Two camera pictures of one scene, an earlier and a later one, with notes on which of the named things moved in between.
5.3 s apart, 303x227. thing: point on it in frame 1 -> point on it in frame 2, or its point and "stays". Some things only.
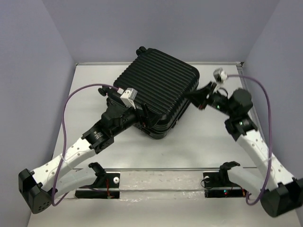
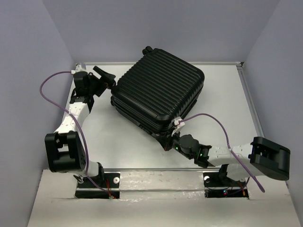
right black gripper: x=199 y=95 -> x=176 y=135
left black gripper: x=148 y=118 -> x=105 y=81
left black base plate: x=106 y=186 stays
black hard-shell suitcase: x=161 y=82 stays
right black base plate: x=217 y=184 stays
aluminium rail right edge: x=239 y=65 stays
